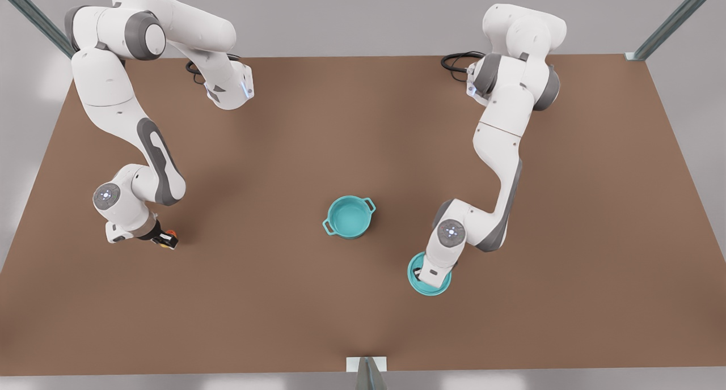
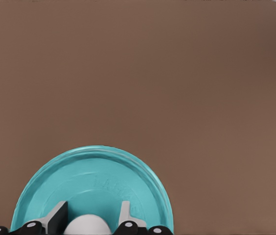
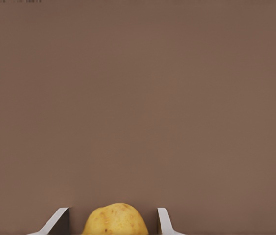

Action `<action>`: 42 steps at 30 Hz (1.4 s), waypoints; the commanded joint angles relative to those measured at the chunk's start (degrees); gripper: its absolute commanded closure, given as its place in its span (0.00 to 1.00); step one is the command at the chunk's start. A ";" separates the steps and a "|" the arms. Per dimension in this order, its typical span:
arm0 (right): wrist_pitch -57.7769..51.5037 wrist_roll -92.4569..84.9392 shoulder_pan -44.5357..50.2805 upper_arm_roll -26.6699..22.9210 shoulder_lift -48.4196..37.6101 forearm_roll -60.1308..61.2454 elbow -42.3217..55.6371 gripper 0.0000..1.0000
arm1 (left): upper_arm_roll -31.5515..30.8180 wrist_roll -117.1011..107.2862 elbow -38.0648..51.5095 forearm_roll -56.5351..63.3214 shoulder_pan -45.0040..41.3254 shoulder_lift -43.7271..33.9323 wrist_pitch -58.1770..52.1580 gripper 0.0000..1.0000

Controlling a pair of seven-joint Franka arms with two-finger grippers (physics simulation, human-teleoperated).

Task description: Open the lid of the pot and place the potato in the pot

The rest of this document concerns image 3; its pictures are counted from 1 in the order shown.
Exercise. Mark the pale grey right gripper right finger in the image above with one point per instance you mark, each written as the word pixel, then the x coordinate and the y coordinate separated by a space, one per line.
pixel 163 221

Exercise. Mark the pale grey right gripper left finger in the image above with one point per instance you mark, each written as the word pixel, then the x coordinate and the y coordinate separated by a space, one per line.
pixel 57 221

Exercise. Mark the yellow potato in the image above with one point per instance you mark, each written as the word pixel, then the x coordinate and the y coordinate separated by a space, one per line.
pixel 115 220

